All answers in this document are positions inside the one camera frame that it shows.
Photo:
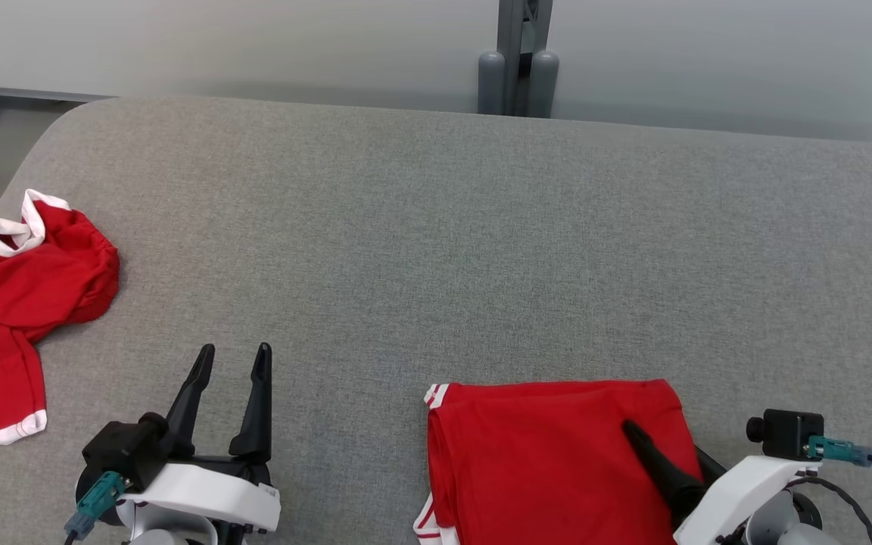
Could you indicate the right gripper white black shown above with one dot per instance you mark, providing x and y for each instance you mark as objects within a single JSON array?
[{"x": 739, "y": 492}]

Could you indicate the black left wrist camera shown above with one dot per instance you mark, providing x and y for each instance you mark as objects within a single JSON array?
[{"x": 122, "y": 450}]

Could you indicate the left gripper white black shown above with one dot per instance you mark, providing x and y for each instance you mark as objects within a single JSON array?
[{"x": 209, "y": 492}]

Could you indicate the red Bulls 23 jersey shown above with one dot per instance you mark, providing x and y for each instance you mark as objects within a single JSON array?
[{"x": 542, "y": 469}]

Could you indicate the grey metal partition post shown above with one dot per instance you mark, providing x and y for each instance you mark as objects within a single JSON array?
[{"x": 515, "y": 53}]

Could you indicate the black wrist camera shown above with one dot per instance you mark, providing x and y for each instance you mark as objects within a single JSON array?
[
  {"x": 792, "y": 433},
  {"x": 122, "y": 450}
]

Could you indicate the red shorts white trim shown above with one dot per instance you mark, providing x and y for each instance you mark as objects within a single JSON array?
[{"x": 35, "y": 288}]

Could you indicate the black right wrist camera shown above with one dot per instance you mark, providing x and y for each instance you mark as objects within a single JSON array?
[{"x": 792, "y": 433}]

